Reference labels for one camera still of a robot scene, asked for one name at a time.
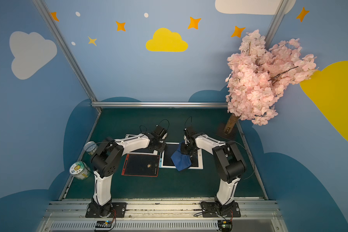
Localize small circuit board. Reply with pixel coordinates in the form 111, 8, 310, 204
94, 220, 112, 232
217, 220, 233, 232

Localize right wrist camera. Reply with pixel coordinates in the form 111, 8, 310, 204
184, 126, 196, 141

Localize left small circuit board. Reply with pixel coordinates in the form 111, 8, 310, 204
94, 220, 112, 232

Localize silver tin can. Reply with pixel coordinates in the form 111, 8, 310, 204
84, 141, 98, 156

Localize pink cherry blossom tree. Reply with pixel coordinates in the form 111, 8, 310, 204
225, 30, 317, 126

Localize dark square tree base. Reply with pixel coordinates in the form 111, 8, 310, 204
216, 123, 238, 141

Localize white blue drawing tablet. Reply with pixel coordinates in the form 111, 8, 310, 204
159, 142, 204, 170

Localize red frame drawing tablet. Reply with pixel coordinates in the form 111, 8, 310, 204
121, 154, 160, 177

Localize right small circuit board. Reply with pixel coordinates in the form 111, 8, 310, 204
217, 220, 233, 232

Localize blue wiping cloth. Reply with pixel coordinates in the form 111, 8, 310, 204
171, 142, 192, 172

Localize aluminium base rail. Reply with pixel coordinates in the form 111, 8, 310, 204
37, 198, 288, 232

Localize white frame drawing tablet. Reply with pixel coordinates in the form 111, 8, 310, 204
125, 134, 158, 155

